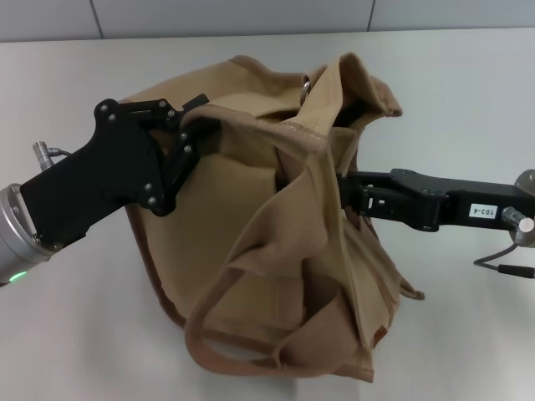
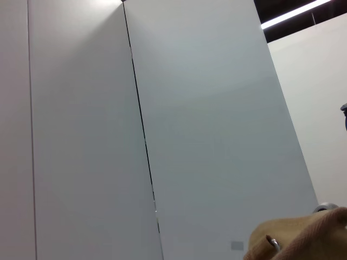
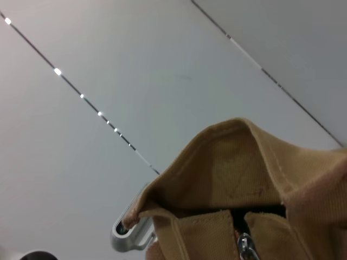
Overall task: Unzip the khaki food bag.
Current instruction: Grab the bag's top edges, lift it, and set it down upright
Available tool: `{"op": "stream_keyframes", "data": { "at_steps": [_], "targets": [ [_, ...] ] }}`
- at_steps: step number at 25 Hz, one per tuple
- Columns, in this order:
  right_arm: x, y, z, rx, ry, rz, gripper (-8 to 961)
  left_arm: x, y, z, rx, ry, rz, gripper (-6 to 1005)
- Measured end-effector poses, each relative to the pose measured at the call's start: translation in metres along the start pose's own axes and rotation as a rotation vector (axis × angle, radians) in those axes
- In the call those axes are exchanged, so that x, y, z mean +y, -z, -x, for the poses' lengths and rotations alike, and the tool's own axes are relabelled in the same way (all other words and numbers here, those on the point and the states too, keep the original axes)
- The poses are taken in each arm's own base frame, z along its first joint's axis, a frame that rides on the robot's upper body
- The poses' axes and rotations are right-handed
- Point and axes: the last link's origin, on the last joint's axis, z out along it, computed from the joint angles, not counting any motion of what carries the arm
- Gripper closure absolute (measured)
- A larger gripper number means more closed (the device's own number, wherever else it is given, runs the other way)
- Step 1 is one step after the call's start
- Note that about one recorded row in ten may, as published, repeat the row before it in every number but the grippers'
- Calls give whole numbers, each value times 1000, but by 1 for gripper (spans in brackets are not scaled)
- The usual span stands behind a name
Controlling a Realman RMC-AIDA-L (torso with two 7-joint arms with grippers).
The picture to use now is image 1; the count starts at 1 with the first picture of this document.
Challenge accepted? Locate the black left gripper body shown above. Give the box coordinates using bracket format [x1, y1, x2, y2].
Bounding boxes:
[19, 99, 169, 252]

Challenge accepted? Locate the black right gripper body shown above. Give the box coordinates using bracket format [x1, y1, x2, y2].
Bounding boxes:
[388, 167, 524, 232]

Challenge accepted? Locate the khaki canvas food bag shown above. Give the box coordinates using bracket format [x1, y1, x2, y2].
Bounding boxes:
[119, 52, 426, 373]

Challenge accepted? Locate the left gripper cable with plug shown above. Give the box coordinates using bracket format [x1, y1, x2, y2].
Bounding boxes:
[32, 141, 75, 172]

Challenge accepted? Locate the gripper cable with plug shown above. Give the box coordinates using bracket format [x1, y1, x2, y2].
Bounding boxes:
[32, 141, 75, 172]
[473, 206, 535, 279]

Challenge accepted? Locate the right gripper cable with plug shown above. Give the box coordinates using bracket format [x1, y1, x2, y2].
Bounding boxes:
[473, 206, 535, 279]

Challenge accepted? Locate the metal bag strap ring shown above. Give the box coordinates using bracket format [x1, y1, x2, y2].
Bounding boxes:
[300, 74, 315, 104]

